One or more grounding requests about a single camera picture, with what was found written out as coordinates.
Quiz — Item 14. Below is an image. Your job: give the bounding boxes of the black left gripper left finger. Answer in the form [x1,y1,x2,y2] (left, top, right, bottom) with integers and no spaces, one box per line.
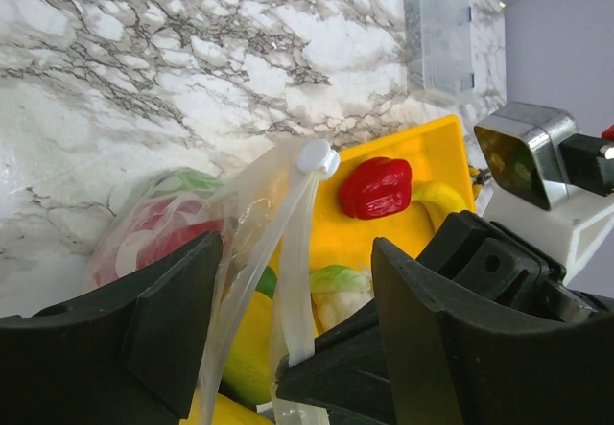
[1,231,223,424]

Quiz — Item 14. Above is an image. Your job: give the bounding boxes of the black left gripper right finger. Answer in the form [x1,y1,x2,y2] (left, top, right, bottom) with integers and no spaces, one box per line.
[371,238,613,424]

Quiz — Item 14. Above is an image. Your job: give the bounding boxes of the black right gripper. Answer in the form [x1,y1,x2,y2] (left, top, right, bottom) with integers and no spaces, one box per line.
[417,211,600,323]

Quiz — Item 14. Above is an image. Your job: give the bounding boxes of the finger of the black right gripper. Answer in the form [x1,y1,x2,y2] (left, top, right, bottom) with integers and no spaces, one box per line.
[275,300,397,424]

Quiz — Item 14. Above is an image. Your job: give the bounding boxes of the yellow toy banana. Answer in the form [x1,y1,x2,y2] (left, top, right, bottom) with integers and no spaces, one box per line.
[412,181,469,232]

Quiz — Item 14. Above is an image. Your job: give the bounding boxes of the yellow toy mango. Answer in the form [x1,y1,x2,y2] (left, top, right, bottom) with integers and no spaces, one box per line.
[212,292,272,424]

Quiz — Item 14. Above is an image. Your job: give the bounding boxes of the clear dotted zip top bag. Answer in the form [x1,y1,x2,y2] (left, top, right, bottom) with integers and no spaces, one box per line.
[83,139,342,425]

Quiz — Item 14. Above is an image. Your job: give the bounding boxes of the red toy apple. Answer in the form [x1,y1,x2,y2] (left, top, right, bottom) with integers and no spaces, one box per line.
[84,192,224,292]

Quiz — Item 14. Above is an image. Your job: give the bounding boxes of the white toy cauliflower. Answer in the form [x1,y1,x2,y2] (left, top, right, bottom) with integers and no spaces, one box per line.
[310,265,374,334]

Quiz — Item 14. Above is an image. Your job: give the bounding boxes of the yellow plastic tray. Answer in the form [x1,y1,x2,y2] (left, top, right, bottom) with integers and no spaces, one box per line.
[310,115,476,272]

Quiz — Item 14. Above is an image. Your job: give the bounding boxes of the red toy bell pepper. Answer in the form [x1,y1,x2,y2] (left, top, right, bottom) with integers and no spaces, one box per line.
[337,157,413,221]

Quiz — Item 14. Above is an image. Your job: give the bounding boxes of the clear plastic screw box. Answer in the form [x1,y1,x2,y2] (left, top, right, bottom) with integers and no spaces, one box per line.
[404,0,475,107]

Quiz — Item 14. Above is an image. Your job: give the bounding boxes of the yellow handled pliers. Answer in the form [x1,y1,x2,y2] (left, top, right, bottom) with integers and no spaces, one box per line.
[468,166,492,200]

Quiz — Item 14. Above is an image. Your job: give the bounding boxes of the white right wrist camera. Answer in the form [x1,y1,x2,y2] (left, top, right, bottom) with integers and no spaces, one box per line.
[474,102,613,284]

